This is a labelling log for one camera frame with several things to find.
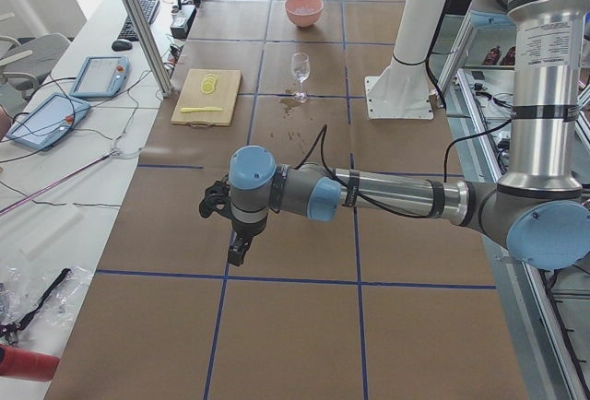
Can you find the blue teach pendant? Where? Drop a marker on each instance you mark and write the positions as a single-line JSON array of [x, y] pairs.
[[100, 77], [47, 124]]

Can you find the clear ice cubes pile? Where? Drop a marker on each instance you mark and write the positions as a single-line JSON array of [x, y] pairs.
[[303, 10]]

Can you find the yellow plastic knife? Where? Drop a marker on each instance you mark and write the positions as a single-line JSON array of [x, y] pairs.
[[201, 109]]

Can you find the blue teach pendant near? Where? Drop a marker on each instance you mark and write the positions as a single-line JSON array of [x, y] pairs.
[[47, 124]]

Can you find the aluminium frame post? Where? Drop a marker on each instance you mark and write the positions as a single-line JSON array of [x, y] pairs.
[[149, 46]]

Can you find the bamboo cutting board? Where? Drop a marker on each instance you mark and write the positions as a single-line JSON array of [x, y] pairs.
[[225, 95]]

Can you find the clear plastic bag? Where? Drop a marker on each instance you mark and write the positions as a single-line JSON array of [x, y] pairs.
[[50, 297]]

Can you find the pink bowl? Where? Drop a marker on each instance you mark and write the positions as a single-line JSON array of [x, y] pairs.
[[304, 21]]

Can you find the black computer mouse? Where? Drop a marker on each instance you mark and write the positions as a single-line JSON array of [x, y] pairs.
[[122, 45]]

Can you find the red fire extinguisher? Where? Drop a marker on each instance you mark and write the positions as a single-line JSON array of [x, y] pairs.
[[27, 365]]

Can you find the reacher grabber stick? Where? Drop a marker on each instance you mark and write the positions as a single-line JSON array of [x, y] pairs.
[[114, 153]]

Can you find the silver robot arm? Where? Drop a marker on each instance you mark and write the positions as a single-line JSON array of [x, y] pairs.
[[534, 210]]

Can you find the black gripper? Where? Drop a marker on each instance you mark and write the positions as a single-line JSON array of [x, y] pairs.
[[246, 232]]

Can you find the blue teach pendant far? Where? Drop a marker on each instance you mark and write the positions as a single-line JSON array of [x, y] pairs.
[[100, 77]]

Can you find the clear wine glass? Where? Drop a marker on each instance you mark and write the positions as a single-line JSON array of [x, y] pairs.
[[300, 69]]

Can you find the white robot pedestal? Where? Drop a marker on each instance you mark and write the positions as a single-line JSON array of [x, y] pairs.
[[401, 91]]

